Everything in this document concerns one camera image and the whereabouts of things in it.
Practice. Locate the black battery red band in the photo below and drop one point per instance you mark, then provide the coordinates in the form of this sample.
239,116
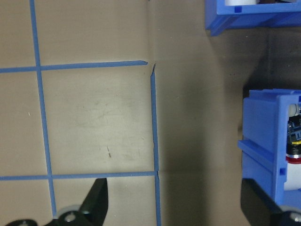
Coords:
293,153

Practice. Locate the white paper liner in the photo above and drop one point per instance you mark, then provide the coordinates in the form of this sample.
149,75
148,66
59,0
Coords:
292,179
240,2

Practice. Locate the blue bin holding batteries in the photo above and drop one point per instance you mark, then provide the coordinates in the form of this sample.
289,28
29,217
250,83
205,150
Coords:
258,122

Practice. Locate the blue bin holding capacitors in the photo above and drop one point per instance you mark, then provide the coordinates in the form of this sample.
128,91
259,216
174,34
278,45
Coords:
258,17

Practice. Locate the small white cylinder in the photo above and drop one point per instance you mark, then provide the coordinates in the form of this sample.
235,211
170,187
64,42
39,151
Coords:
292,110

